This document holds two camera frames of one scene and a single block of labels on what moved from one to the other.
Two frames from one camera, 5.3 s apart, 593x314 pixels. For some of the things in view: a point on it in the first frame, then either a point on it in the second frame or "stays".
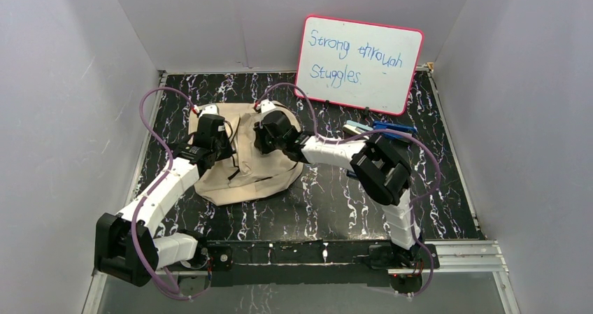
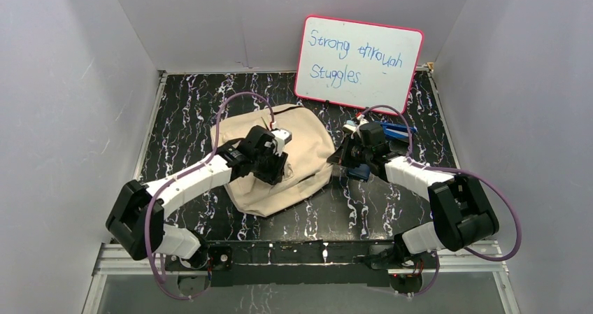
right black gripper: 259,131 to 341,157
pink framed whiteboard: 365,66 stays
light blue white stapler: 355,128 stays
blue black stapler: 382,125 stays
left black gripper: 209,129 to 272,166
